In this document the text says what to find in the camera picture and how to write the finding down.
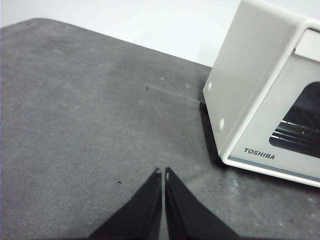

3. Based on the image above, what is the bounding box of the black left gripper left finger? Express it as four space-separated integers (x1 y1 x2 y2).
88 167 163 240

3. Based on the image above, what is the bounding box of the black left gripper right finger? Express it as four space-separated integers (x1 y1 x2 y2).
164 166 241 240

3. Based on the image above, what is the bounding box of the glass oven door with handle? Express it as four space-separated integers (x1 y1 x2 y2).
227 27 320 183

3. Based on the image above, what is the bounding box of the white Toshiba toaster oven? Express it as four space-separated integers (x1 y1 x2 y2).
202 0 320 188

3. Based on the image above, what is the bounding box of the metal wire oven rack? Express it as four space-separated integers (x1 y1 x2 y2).
271 119 320 153

